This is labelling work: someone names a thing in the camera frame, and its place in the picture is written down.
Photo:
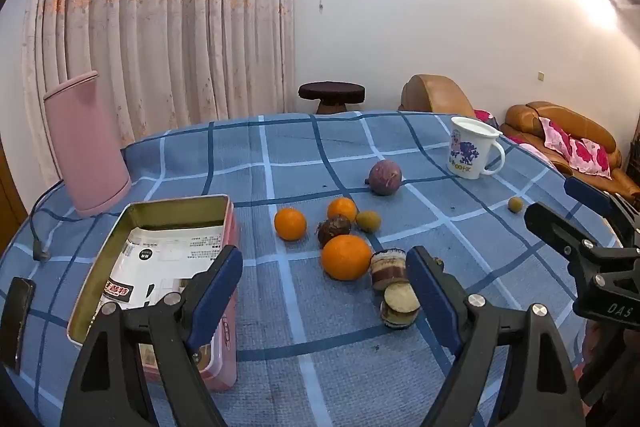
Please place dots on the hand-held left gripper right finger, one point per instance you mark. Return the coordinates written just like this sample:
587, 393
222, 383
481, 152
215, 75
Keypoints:
435, 302

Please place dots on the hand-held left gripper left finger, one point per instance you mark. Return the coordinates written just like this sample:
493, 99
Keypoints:
220, 297

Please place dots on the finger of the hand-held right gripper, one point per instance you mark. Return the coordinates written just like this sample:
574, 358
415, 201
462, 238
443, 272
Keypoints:
587, 197
550, 222

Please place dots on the pink metal tin box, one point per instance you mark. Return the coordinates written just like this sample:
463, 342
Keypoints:
175, 209

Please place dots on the large orange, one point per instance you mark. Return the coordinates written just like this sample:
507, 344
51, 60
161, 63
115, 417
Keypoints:
346, 257

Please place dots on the dark wrinkled passion fruit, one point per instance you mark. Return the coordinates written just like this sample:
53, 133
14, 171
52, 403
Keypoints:
334, 231

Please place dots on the pink floral pillow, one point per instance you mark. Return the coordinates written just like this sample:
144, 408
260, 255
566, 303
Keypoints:
575, 149

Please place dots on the brown leather sofa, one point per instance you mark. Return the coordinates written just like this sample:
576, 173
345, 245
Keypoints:
560, 114

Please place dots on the medium orange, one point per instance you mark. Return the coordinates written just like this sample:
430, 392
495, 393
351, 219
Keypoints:
290, 223

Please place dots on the white printed mug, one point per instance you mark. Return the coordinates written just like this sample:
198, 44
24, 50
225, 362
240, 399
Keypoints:
467, 147

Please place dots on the pink floral cloth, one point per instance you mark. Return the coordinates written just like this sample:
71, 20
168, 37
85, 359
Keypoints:
485, 117

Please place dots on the small orange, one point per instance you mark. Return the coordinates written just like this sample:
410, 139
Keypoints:
342, 209

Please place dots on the purple passion fruit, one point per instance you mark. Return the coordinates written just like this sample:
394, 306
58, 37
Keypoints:
385, 177

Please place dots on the brown leather armchair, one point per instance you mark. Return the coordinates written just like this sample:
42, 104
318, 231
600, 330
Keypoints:
430, 94

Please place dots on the blue checked tablecloth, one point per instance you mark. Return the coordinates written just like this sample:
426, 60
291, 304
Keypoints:
310, 142

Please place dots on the pink cylindrical container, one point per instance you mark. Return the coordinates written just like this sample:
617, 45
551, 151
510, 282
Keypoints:
85, 147

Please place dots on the black phone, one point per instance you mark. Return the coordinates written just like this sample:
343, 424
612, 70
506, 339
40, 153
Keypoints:
17, 322

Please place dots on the dark round stool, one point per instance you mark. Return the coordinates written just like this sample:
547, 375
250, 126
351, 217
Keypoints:
330, 91

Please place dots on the wooden door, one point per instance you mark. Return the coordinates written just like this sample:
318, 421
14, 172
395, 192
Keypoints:
10, 192

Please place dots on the pale floral curtain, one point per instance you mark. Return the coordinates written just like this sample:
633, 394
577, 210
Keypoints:
175, 7

